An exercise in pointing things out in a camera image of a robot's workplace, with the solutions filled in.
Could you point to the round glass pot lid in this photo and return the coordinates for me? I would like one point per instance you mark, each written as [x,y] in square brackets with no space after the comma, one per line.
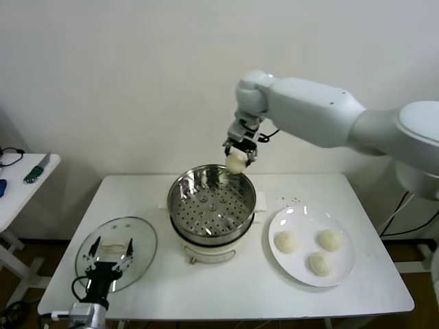
[145,240]

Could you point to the blue object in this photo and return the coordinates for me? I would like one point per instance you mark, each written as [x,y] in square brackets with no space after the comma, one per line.
[2,188]

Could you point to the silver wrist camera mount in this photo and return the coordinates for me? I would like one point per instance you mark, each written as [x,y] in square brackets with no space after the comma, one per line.
[236,131]
[80,308]

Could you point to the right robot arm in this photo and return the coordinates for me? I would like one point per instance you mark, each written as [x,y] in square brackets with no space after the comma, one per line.
[308,109]

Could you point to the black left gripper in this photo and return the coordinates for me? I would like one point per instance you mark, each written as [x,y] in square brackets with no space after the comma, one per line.
[101,277]

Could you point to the perforated steel steamer basket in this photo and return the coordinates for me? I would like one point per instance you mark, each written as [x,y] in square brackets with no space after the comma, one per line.
[212,205]

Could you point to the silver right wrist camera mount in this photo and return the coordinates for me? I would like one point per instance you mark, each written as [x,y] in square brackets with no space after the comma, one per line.
[236,131]

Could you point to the white steamed baozi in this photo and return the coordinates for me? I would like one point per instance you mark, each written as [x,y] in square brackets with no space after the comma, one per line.
[286,242]
[320,264]
[236,164]
[330,240]

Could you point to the large white plate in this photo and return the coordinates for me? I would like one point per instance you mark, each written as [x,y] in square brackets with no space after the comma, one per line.
[291,270]

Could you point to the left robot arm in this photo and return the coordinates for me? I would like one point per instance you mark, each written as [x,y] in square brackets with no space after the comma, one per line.
[96,323]

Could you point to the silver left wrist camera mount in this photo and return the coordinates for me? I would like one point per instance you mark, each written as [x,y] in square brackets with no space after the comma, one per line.
[80,308]

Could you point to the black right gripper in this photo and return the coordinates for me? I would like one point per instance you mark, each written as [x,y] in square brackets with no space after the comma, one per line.
[252,142]

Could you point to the white shelf frame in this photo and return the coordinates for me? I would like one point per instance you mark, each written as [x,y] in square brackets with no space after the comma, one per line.
[423,252]

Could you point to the white electric cooker pot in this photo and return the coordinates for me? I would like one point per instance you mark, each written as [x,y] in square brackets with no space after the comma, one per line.
[209,252]

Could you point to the small white side table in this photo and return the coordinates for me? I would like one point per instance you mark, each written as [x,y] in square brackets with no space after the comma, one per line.
[20,195]

